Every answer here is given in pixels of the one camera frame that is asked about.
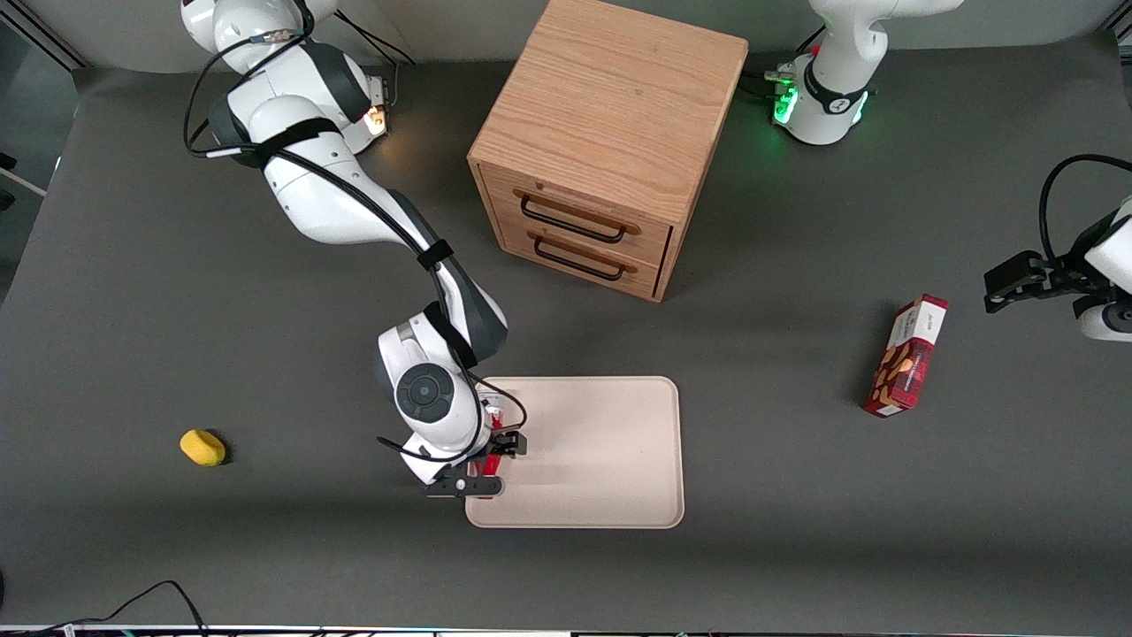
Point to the yellow lemon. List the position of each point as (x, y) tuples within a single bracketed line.
[(202, 448)]

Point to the beige rectangular tray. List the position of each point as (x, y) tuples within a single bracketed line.
[(601, 451)]

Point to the red plaid shortbread box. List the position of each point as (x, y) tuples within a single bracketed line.
[(906, 363)]

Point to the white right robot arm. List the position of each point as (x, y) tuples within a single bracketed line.
[(327, 203)]

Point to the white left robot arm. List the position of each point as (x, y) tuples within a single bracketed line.
[(827, 106)]

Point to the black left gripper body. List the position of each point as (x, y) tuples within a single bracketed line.
[(1058, 273)]

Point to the white flat bar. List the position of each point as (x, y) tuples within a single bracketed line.
[(22, 182)]

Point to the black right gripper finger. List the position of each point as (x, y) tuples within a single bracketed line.
[(510, 443)]

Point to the black metal frame bar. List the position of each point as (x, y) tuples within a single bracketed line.
[(40, 31)]

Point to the wooden two-drawer cabinet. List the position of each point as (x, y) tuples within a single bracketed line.
[(610, 97)]

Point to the red-label coke bottle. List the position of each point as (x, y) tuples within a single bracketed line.
[(489, 465)]

